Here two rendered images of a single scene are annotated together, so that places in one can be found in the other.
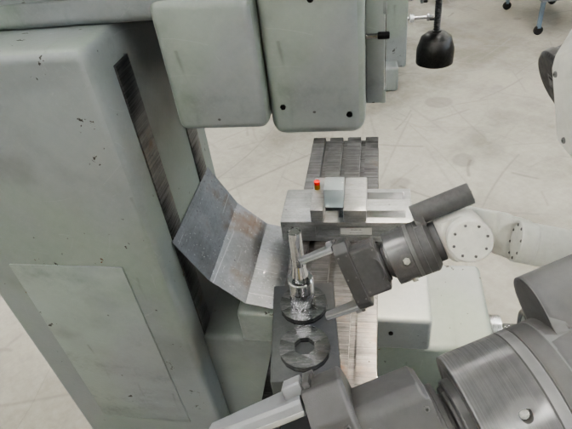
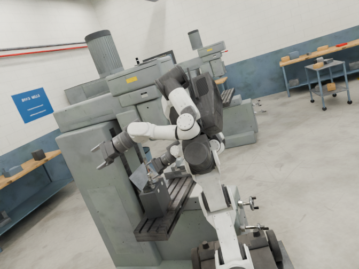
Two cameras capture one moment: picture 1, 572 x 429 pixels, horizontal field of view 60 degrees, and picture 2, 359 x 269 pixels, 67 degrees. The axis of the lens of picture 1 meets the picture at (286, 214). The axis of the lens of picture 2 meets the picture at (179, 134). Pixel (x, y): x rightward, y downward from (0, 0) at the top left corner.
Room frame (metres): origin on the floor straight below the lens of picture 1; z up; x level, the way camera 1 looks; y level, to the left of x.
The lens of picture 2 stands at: (-1.08, -0.62, 1.85)
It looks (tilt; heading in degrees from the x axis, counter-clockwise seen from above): 15 degrees down; 11
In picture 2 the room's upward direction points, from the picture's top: 19 degrees counter-clockwise
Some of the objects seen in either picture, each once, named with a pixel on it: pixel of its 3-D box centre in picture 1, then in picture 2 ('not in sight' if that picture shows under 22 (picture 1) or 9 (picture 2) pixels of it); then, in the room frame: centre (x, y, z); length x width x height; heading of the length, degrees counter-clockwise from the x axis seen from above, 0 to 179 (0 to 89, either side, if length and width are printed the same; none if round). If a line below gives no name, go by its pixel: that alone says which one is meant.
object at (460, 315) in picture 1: (348, 358); (199, 227); (0.98, -0.14, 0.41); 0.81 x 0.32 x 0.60; 77
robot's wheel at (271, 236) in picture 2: not in sight; (273, 245); (0.48, -0.70, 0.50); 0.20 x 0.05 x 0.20; 2
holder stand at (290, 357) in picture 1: (308, 356); (155, 196); (0.59, 0.00, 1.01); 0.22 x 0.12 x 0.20; 174
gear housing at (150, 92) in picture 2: not in sight; (143, 93); (1.00, -0.07, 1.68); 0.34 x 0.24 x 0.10; 77
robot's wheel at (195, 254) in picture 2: not in sight; (198, 262); (0.46, -0.17, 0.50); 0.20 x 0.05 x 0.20; 2
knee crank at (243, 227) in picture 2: not in sight; (253, 227); (0.73, -0.60, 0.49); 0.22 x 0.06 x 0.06; 77
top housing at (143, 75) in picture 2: not in sight; (141, 76); (0.99, -0.10, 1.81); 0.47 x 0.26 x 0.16; 77
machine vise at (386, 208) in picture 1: (346, 208); (184, 167); (1.08, -0.17, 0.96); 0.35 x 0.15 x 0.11; 77
